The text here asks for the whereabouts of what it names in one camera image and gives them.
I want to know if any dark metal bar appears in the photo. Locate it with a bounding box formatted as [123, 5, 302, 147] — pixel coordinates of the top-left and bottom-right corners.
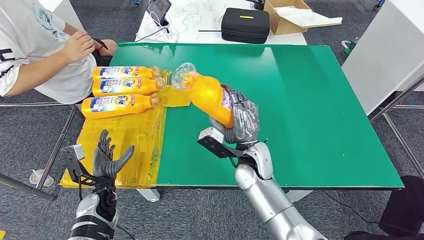
[0, 172, 59, 202]

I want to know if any black power cable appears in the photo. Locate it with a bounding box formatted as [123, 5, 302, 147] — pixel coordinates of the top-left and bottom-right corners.
[135, 27, 171, 43]

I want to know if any white foam sheet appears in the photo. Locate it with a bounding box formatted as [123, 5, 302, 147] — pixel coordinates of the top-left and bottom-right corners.
[274, 5, 343, 29]

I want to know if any white charger cable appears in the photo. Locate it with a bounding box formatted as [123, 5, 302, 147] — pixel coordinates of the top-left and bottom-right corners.
[178, 2, 207, 35]

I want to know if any black zip case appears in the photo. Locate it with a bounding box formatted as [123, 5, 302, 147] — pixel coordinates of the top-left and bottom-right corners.
[220, 7, 271, 45]

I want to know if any white cabinet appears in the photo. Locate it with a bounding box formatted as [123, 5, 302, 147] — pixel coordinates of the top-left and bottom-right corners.
[341, 0, 424, 117]

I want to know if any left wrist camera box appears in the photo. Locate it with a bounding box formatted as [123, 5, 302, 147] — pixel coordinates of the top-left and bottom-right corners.
[61, 144, 97, 186]

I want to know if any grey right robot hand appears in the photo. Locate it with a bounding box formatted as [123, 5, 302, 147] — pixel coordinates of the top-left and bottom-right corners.
[208, 82, 260, 145]

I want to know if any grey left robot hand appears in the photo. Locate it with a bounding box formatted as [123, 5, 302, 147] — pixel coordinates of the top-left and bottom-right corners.
[92, 129, 136, 178]

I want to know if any person's right hand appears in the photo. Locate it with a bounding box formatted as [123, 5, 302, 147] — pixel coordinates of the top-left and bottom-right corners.
[61, 30, 96, 64]

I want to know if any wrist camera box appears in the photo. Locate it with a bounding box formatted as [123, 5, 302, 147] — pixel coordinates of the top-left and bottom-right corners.
[197, 126, 248, 160]
[61, 144, 97, 186]

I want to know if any grey metal leg frame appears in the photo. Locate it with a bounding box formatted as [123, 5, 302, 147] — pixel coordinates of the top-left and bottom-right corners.
[0, 102, 78, 191]
[367, 75, 424, 180]

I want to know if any green and white object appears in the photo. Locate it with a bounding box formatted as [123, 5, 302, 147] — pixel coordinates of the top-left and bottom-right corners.
[341, 37, 360, 56]

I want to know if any brown cardboard box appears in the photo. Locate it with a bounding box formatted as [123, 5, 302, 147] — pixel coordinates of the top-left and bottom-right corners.
[263, 0, 343, 36]

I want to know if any person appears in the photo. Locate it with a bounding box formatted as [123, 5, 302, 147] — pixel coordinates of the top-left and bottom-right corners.
[0, 0, 118, 105]

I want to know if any white table foot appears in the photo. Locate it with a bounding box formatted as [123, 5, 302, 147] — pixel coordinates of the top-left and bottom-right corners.
[285, 189, 313, 203]
[136, 188, 161, 203]

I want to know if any person's left hand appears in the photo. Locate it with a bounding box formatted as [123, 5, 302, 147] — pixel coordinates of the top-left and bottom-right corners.
[99, 39, 118, 57]

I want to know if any yellow taped board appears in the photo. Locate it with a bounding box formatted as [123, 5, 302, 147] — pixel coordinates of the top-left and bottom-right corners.
[59, 67, 192, 190]

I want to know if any thin black cable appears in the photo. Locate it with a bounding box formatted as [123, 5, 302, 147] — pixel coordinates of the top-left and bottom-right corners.
[322, 190, 380, 225]
[115, 224, 137, 240]

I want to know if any white table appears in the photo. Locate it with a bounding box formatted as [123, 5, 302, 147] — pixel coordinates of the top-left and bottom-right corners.
[135, 0, 308, 46]

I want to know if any clear plastic cup lid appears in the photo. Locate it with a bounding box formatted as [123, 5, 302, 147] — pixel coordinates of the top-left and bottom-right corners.
[29, 169, 55, 186]

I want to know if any tablet on stand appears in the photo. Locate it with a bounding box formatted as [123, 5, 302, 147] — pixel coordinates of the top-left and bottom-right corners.
[146, 0, 172, 27]

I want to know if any orange detergent bottle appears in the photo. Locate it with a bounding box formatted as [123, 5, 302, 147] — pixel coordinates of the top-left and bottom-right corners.
[81, 93, 160, 120]
[171, 62, 236, 129]
[92, 65, 162, 82]
[92, 76, 166, 98]

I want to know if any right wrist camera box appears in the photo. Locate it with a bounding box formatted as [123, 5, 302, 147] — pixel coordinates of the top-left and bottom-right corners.
[197, 126, 248, 160]

